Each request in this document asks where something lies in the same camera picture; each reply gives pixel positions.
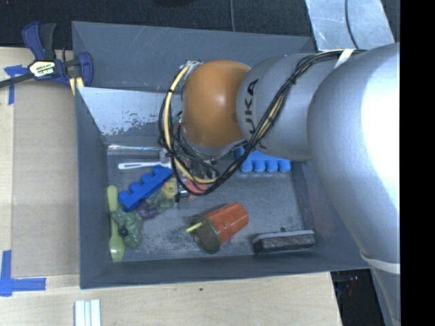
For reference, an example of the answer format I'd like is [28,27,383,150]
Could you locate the blue stepped toy block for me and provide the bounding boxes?
[118,164,174,213]

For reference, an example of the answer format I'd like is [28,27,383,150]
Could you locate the white plastic fork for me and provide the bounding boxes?
[117,160,173,171]

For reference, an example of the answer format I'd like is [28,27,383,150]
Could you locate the brown cardboard board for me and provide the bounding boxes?
[11,82,81,278]

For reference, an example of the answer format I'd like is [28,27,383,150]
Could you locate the green toy figure purple shorts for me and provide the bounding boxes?
[110,177,179,250]

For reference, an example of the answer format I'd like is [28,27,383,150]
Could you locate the grey metal bin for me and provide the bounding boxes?
[71,20,372,290]

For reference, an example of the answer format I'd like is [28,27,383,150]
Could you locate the light green plastic spoon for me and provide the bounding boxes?
[106,185,126,262]

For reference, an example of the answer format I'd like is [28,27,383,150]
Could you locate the orange cup with green lid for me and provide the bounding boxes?
[185,202,250,255]

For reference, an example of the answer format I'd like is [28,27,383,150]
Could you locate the red-brown flat block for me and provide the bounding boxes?
[251,229,317,255]

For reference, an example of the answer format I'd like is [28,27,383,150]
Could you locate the clear plastic packet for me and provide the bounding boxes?
[107,143,164,156]

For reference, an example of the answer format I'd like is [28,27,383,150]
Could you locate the blue ridged toy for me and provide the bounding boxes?
[233,145,292,174]

